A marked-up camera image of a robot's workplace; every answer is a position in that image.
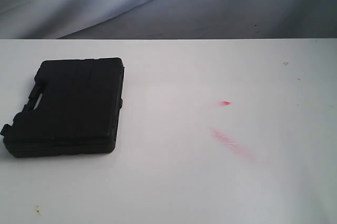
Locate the white backdrop cloth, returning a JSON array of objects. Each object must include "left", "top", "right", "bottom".
[{"left": 1, "top": 0, "right": 336, "bottom": 39}]

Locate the black plastic carry case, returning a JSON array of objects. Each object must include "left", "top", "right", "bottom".
[{"left": 1, "top": 57, "right": 124, "bottom": 158}]

